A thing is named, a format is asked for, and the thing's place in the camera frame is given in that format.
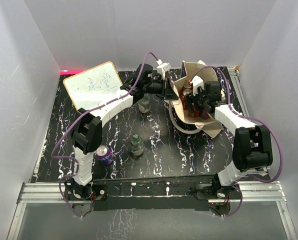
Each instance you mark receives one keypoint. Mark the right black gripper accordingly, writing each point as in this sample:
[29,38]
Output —
[190,98]

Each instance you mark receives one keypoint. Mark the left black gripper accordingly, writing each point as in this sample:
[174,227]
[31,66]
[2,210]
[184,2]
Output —
[166,91]

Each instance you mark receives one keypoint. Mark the red cola can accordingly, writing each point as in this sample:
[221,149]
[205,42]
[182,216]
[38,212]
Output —
[185,91]
[194,111]

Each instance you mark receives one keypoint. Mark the red cola can front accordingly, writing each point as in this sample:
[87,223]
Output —
[185,91]

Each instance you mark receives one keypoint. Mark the purple soda can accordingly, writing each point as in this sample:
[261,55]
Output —
[204,115]
[104,154]

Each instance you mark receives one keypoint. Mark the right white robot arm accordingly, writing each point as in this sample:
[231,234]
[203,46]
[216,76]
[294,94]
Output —
[252,146]

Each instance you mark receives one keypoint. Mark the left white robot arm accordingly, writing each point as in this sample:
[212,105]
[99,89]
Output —
[86,133]

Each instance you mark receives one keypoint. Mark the far clear glass bottle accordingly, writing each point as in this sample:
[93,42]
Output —
[144,103]

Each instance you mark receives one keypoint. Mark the clear glass bottle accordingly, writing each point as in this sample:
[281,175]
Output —
[144,103]
[137,145]

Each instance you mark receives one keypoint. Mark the near clear glass bottle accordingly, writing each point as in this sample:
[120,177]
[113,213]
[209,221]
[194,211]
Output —
[137,145]

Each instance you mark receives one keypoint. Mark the pink red marker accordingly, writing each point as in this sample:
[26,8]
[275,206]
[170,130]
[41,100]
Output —
[70,72]

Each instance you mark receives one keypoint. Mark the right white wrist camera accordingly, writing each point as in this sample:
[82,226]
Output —
[197,84]

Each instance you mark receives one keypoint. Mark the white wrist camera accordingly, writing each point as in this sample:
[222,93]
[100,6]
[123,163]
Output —
[162,67]
[197,84]

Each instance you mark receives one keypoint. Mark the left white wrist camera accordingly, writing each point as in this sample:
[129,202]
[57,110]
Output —
[162,67]

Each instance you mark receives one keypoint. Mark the small whiteboard orange frame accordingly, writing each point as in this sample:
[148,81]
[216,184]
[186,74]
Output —
[94,86]

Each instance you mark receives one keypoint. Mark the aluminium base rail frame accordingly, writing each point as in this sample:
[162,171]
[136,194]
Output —
[153,208]

